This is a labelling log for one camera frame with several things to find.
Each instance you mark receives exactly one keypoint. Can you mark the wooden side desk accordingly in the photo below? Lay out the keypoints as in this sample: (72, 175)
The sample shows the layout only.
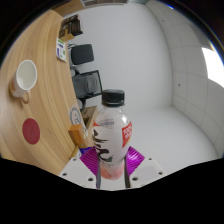
(90, 116)

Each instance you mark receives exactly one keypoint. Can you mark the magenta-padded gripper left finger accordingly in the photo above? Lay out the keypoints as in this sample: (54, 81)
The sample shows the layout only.
(78, 166)

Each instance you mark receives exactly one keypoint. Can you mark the white ceramic mug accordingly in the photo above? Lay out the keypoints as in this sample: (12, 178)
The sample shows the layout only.
(25, 78)

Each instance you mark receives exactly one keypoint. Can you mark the small dark brown box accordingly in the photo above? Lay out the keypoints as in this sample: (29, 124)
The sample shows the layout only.
(64, 29)

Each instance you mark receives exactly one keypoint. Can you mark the green and white leaflet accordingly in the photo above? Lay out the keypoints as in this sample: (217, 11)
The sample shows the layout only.
(61, 50)

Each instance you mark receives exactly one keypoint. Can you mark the square ceiling light panel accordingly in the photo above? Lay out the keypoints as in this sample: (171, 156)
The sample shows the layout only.
(215, 66)

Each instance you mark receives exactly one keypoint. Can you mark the black office chair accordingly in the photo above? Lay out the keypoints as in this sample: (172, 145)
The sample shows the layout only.
(82, 54)

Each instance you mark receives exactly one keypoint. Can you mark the round grey patterned plate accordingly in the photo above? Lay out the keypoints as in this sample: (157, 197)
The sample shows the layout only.
(75, 116)

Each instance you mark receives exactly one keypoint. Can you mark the grey mesh office chair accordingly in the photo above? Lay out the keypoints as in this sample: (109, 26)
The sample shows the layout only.
(86, 85)

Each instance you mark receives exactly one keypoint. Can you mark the flat round red coaster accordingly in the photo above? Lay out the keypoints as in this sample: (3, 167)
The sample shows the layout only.
(31, 131)

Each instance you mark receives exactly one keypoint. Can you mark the large dark brown box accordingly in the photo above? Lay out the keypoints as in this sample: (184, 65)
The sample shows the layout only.
(75, 25)

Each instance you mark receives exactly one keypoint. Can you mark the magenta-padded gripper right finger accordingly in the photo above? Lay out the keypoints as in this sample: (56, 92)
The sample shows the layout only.
(143, 168)

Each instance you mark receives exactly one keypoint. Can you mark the clear pink drink bottle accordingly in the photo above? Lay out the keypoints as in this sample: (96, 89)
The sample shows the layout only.
(111, 133)

